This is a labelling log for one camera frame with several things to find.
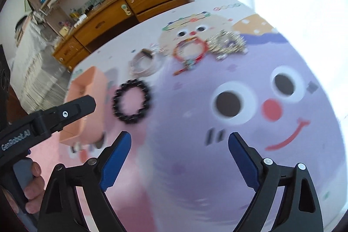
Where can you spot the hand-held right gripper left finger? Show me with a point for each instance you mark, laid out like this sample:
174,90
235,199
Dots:
114,164

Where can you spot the pink band smartwatch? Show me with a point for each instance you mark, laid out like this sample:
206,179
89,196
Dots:
137,64

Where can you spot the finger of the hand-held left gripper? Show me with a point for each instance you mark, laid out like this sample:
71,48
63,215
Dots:
68,112

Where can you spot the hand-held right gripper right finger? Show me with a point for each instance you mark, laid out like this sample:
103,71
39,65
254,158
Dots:
244,164

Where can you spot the lace covered cabinet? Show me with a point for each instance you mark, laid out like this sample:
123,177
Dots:
35,66

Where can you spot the white green drawer hook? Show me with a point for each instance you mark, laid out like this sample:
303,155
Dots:
126,10

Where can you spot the pile of gold silver jewelry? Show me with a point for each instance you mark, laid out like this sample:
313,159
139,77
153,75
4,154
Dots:
227,44

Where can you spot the yellow mug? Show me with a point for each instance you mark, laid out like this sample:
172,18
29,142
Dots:
64,31

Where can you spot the person's left hand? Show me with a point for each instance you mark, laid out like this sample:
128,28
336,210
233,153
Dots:
34,185

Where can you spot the wooden desk with drawers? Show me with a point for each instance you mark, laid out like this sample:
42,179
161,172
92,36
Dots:
108,20

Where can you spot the pink plastic box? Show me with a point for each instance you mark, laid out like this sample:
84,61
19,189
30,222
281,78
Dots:
87,85

